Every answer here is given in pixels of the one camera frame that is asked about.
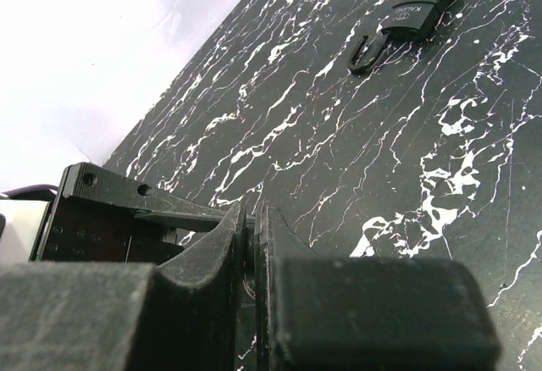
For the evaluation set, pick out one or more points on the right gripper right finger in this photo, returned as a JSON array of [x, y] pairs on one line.
[[322, 312]]

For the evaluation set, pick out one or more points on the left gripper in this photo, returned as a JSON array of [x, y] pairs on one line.
[[101, 216]]

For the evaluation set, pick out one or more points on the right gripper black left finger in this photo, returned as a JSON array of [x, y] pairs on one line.
[[180, 315]]

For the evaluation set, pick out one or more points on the black padlock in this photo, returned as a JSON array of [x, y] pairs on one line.
[[409, 21]]

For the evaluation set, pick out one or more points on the black marble pattern mat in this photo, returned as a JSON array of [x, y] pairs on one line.
[[436, 152]]

